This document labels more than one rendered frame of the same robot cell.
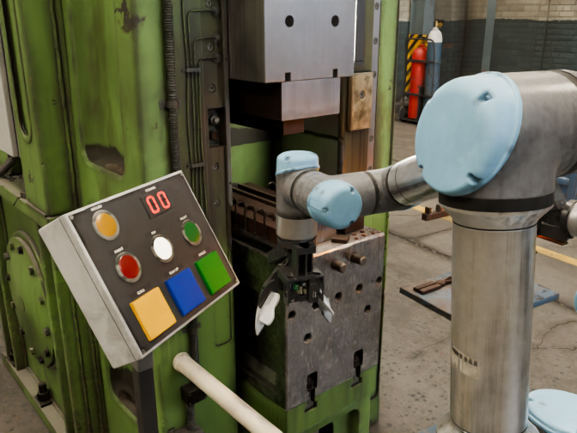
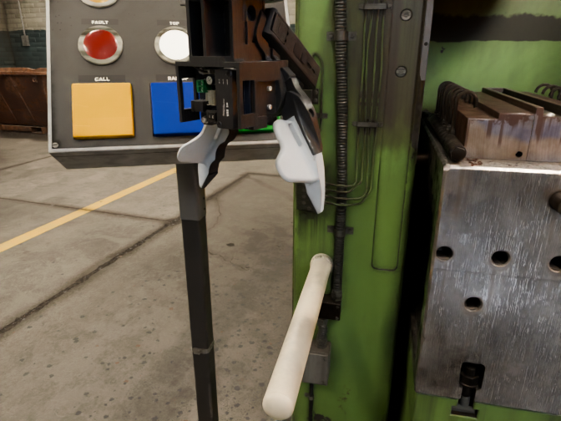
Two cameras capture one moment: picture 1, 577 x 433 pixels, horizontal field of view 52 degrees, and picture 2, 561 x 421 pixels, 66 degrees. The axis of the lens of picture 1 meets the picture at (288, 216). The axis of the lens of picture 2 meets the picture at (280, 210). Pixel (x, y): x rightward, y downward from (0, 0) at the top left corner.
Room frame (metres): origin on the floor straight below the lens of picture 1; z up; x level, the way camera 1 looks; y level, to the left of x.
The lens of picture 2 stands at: (0.79, -0.36, 1.08)
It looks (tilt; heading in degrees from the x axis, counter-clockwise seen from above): 20 degrees down; 53
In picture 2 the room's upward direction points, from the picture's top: straight up
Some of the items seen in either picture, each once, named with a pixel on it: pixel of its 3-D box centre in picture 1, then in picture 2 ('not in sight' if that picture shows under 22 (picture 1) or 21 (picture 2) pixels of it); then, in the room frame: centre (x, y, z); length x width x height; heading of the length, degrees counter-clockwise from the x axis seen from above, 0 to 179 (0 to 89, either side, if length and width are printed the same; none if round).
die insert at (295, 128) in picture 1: (260, 116); not in sight; (1.73, 0.08, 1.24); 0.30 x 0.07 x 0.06; 40
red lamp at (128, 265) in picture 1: (128, 266); (100, 44); (0.98, 0.29, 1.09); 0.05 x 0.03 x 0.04; 130
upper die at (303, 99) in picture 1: (262, 91); not in sight; (1.69, 0.07, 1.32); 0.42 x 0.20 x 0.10; 40
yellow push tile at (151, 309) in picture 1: (152, 314); (103, 111); (0.96, 0.25, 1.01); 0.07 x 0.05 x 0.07; 155
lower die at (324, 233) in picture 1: (264, 212); (501, 116); (1.69, 0.07, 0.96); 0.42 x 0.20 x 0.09; 40
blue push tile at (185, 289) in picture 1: (184, 291); (180, 109); (1.05, 0.20, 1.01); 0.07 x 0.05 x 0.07; 155
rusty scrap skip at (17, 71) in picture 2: not in sight; (29, 99); (1.81, 7.13, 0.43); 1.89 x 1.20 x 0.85; 124
